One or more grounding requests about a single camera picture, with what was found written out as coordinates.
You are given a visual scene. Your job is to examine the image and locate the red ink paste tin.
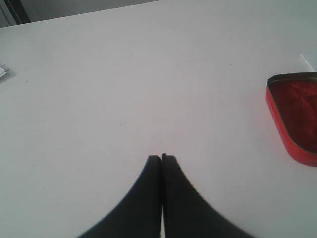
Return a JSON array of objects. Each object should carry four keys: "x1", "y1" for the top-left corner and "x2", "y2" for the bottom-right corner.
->
[{"x1": 265, "y1": 72, "x2": 317, "y2": 167}]

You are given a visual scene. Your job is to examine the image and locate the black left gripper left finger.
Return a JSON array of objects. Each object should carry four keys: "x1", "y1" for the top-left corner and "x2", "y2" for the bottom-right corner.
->
[{"x1": 80, "y1": 155, "x2": 162, "y2": 238}]

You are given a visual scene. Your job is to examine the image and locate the dark vertical post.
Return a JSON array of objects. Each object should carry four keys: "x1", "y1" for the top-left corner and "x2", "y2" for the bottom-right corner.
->
[{"x1": 4, "y1": 0, "x2": 31, "y2": 25}]

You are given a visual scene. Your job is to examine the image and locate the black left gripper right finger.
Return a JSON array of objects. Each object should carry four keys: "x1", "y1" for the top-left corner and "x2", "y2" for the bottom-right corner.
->
[{"x1": 162, "y1": 154, "x2": 252, "y2": 238}]

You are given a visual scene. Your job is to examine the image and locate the white object at table edge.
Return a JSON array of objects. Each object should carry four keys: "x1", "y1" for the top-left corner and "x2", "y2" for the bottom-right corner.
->
[{"x1": 0, "y1": 66, "x2": 9, "y2": 77}]

